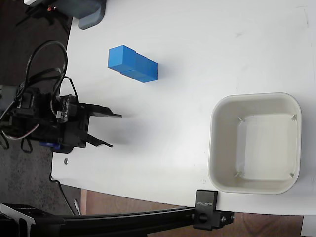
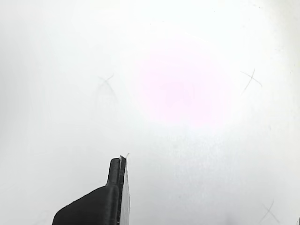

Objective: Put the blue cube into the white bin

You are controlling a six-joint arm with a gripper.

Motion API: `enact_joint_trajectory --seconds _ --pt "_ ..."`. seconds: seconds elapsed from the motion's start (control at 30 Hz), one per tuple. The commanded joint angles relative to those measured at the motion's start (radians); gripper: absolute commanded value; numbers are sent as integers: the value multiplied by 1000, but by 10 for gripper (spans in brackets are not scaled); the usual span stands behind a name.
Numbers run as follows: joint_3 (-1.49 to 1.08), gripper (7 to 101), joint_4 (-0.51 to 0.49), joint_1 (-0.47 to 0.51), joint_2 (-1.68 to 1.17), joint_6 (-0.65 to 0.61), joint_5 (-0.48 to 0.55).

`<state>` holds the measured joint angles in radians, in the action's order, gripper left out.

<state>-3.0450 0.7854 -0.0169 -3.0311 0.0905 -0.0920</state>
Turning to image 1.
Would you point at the gray monitor stand base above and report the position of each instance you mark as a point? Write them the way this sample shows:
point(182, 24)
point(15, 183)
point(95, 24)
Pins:
point(90, 14)

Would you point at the black table clamp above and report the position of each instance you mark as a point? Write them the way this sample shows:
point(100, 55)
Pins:
point(206, 209)

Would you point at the black metal bracket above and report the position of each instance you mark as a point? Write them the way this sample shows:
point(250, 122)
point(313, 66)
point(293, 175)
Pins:
point(22, 219)

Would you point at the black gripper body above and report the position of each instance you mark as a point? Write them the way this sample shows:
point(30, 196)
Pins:
point(74, 128)

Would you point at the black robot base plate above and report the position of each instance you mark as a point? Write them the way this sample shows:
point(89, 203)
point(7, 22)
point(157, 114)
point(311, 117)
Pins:
point(65, 149)

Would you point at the white table leg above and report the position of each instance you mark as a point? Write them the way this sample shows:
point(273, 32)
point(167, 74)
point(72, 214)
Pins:
point(308, 225)

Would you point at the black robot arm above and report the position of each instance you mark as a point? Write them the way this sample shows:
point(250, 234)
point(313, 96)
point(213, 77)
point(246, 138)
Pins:
point(32, 116)

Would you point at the white square plastic bin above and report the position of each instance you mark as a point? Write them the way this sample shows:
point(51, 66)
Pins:
point(259, 143)

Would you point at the small metal nut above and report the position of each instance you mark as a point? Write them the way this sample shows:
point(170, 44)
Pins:
point(66, 161)

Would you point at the blue cube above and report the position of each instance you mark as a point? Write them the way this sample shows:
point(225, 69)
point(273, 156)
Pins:
point(145, 70)
point(118, 55)

